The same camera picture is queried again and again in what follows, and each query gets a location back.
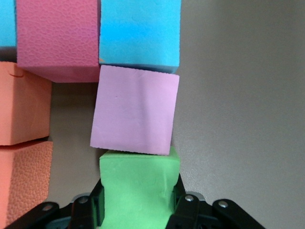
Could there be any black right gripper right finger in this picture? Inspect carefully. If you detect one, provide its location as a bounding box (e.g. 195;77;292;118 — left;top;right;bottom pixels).
166;175;214;229

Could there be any light blue foam cube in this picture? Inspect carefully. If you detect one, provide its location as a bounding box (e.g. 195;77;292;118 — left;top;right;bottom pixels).
99;0;181;73
0;0;17;48

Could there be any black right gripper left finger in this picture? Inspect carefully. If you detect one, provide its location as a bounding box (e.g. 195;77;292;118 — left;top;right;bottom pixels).
69;178;105;229

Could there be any pink foam cube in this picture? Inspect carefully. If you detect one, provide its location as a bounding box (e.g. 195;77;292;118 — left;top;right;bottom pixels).
90;64;180;156

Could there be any green foam cube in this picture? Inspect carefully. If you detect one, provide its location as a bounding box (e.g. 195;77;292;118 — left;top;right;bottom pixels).
99;146;181;229

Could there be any crimson red foam cube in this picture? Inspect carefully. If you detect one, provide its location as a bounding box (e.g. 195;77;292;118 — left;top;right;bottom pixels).
16;0;101;83

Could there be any orange foam cube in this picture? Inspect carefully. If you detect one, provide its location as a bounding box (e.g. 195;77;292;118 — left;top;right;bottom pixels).
0;61;52;146
0;140;53;227

